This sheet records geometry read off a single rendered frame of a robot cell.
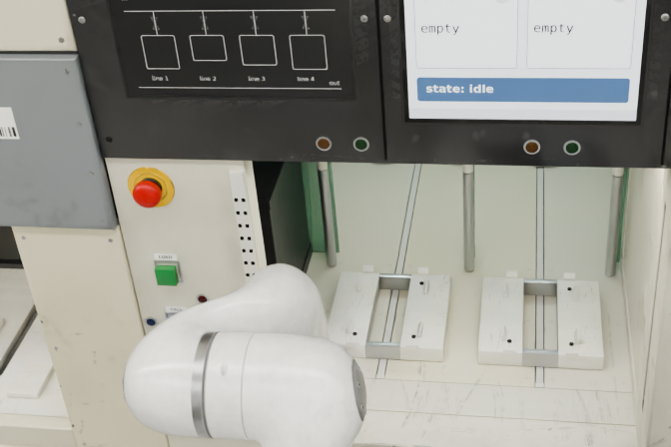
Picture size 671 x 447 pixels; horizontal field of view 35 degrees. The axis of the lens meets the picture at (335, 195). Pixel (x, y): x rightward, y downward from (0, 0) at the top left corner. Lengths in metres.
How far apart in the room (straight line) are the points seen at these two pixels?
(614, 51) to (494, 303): 0.76
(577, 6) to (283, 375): 0.58
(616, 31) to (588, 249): 0.90
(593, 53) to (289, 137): 0.40
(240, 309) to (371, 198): 1.26
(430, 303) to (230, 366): 1.01
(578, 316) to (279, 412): 1.05
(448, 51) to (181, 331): 0.51
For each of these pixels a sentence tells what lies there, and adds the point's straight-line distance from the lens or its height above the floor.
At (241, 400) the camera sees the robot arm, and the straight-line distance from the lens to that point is 0.98.
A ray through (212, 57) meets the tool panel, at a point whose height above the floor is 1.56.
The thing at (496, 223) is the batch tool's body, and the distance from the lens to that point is 2.21.
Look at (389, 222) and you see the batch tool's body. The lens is 2.23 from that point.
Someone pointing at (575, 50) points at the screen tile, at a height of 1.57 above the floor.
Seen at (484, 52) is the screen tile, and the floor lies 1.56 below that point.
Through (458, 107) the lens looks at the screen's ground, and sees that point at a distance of 1.36.
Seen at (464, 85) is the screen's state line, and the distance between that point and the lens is 1.34.
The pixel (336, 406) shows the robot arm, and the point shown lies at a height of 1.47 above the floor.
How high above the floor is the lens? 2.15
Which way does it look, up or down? 33 degrees down
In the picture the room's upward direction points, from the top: 5 degrees counter-clockwise
